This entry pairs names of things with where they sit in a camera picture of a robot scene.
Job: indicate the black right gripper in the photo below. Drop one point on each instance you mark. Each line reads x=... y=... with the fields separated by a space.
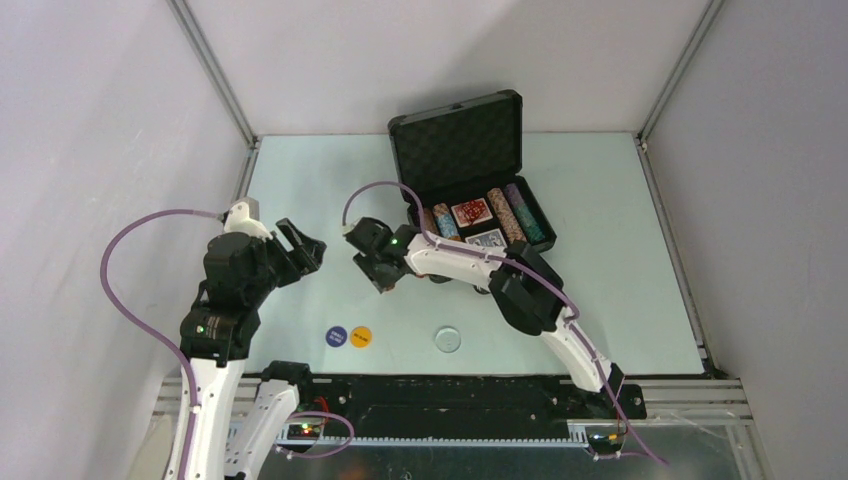
x=381 y=282

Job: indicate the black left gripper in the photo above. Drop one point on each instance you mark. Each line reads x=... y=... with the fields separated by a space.
x=305 y=256

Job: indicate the black poker case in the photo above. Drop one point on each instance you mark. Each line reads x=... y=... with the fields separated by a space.
x=456 y=153

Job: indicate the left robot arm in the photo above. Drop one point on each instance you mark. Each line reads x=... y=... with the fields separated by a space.
x=217 y=348

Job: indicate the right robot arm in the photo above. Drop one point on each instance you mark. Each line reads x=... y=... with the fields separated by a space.
x=527 y=291

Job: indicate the red dice set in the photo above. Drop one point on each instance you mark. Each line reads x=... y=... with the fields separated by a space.
x=471 y=213

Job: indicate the blue orange chip stack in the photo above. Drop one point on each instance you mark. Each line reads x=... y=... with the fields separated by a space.
x=446 y=224

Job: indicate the yellow big blind button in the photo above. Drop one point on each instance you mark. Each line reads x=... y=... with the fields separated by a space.
x=361 y=337

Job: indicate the blue small blind button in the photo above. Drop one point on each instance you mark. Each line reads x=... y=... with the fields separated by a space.
x=336 y=336

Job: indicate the clear dealer button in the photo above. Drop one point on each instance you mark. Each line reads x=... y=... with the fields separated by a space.
x=447 y=340

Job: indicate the blue playing card deck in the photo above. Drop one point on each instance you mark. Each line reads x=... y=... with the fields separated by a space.
x=490 y=238

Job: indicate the pink brown chip stack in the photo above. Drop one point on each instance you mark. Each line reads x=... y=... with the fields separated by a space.
x=505 y=215

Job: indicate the purple green chip stack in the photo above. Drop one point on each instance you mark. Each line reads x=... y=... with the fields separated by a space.
x=523 y=214

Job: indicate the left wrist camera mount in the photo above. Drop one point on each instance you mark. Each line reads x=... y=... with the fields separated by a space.
x=243 y=217

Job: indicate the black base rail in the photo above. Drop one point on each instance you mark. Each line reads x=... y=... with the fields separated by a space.
x=411 y=407

